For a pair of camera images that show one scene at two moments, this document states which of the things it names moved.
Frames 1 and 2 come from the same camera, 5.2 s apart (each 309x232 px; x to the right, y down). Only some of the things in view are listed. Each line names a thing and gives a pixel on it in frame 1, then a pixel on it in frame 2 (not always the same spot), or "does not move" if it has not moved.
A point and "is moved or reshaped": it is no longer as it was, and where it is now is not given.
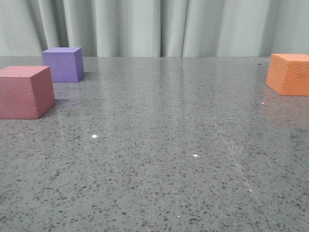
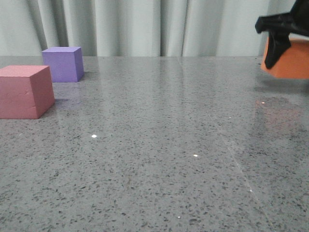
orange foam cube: (288, 74) is moved or reshaped
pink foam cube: (26, 92) does not move
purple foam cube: (66, 64) does not move
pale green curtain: (155, 28) does not move
